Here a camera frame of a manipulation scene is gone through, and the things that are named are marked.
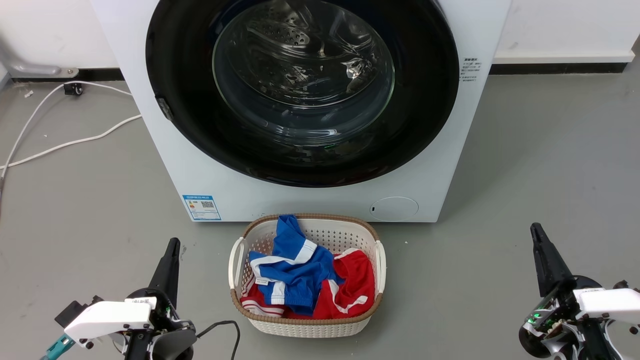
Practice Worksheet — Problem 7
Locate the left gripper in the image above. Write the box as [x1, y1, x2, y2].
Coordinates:
[126, 238, 197, 334]

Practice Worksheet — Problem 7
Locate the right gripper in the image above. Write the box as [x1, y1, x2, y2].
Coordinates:
[518, 223, 603, 358]

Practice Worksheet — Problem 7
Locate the black round glass washer door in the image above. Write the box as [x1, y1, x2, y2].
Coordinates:
[145, 0, 460, 188]

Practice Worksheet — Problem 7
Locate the white front-load washing machine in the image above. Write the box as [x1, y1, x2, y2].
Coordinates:
[90, 0, 513, 223]

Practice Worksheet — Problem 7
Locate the blue energy label sticker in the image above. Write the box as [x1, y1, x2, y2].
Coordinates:
[182, 195, 222, 221]

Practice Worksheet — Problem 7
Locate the blue white-trimmed garment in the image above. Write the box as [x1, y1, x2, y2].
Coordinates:
[248, 215, 346, 317]

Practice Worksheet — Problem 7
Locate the teal connector piece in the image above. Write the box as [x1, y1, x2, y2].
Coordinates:
[41, 334, 76, 360]

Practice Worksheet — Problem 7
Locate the white plastic laundry basket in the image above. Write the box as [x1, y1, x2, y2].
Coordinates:
[228, 213, 387, 338]

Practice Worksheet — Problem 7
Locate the round white filter cover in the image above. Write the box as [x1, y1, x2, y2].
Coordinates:
[370, 196, 419, 222]

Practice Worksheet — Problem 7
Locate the red white-striped garment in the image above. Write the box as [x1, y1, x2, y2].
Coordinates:
[240, 248, 376, 320]

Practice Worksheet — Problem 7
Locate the steel perforated washer drum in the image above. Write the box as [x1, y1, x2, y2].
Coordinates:
[215, 0, 393, 106]

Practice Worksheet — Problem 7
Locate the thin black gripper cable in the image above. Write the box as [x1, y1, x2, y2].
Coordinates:
[195, 320, 242, 360]

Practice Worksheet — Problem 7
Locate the white power cable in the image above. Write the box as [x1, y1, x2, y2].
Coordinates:
[0, 115, 143, 169]
[0, 80, 133, 191]

